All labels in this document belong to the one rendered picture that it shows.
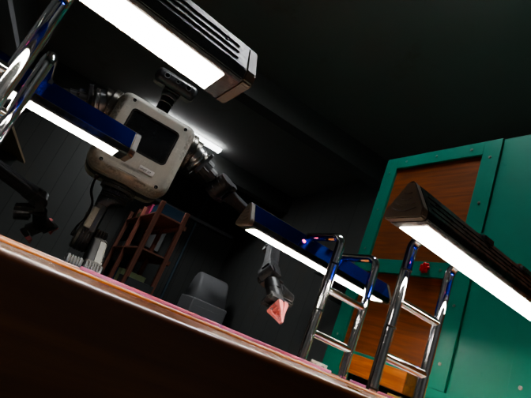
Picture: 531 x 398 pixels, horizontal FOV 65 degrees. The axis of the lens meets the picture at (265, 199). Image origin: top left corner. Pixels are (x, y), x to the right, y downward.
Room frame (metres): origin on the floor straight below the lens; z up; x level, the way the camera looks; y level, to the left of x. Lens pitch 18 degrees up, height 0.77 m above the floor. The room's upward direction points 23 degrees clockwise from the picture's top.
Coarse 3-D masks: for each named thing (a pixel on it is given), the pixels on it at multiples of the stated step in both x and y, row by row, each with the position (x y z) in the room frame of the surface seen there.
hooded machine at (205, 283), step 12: (204, 276) 7.04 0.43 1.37; (192, 288) 7.18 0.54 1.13; (204, 288) 6.98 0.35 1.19; (216, 288) 7.08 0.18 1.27; (180, 300) 7.37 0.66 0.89; (192, 300) 6.82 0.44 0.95; (204, 300) 6.95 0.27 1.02; (216, 300) 7.04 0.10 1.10; (192, 312) 6.84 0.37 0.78; (204, 312) 6.90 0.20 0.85; (216, 312) 6.97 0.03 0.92
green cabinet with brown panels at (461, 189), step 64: (384, 192) 1.80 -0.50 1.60; (448, 192) 1.51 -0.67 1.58; (512, 192) 1.28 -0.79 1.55; (384, 256) 1.71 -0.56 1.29; (512, 256) 1.24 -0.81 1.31; (384, 320) 1.63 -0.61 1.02; (448, 320) 1.38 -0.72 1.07; (512, 320) 1.21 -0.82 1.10; (448, 384) 1.34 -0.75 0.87; (512, 384) 1.17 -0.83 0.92
